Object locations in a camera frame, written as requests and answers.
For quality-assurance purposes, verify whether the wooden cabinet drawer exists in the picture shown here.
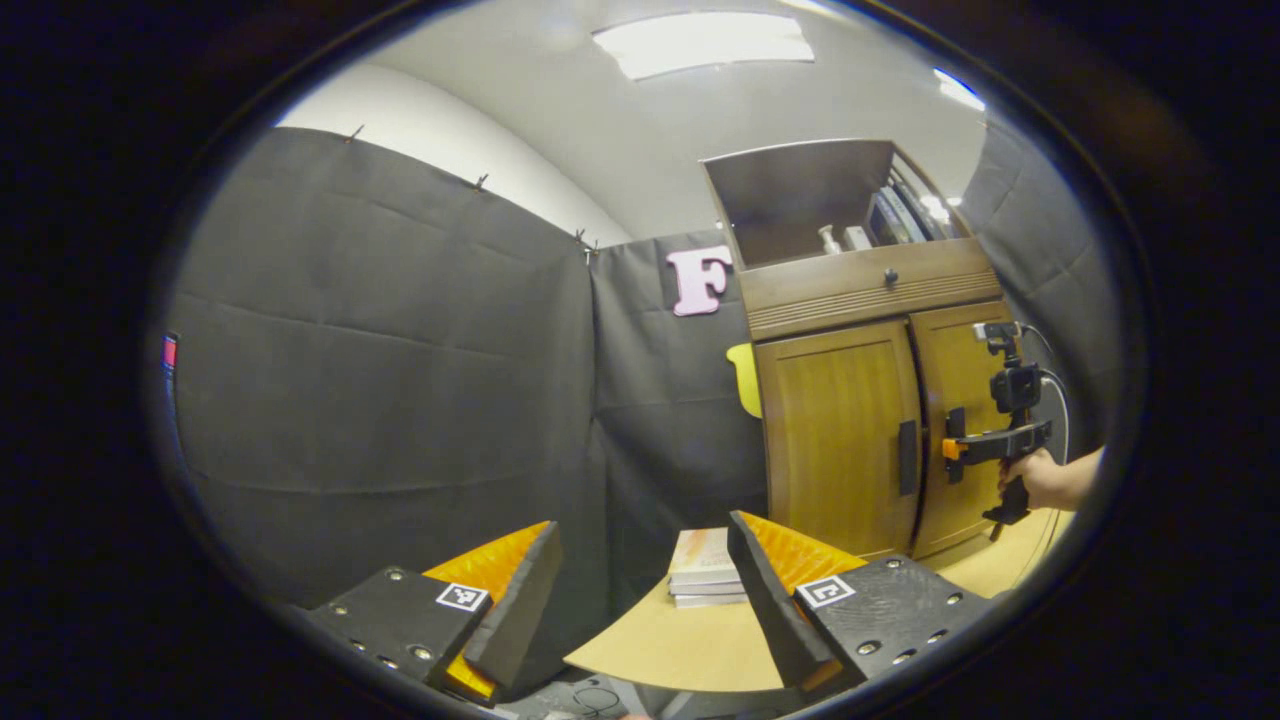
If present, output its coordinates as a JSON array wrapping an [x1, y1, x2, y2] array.
[[738, 238, 1004, 341]]

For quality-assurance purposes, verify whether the white cable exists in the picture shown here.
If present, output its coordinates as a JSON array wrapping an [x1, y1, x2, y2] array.
[[1010, 322, 1071, 586]]

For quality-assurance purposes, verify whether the black backdrop cloth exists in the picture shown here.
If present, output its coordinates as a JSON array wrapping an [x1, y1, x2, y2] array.
[[160, 115, 1121, 611]]

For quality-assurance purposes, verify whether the wooden double-door shoe cabinet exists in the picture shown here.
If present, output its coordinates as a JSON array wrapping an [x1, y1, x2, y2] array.
[[700, 138, 1051, 561]]

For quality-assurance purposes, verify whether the pale paperback book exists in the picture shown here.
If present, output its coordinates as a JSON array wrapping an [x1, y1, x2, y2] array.
[[668, 528, 743, 587]]

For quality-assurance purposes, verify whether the wooden shoe cabinet door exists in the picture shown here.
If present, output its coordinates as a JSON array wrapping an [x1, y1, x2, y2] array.
[[908, 300, 1031, 559], [752, 318, 926, 559]]

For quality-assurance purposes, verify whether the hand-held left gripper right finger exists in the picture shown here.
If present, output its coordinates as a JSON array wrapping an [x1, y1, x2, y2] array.
[[727, 510, 993, 693]]

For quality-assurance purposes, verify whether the large ceiling light panel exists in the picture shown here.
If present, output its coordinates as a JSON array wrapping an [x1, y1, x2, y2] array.
[[592, 12, 816, 81]]

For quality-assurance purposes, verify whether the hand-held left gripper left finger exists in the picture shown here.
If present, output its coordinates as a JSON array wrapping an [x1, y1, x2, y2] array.
[[305, 520, 563, 706]]

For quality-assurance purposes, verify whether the small ceiling light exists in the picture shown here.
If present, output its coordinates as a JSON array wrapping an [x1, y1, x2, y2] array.
[[933, 68, 987, 113]]

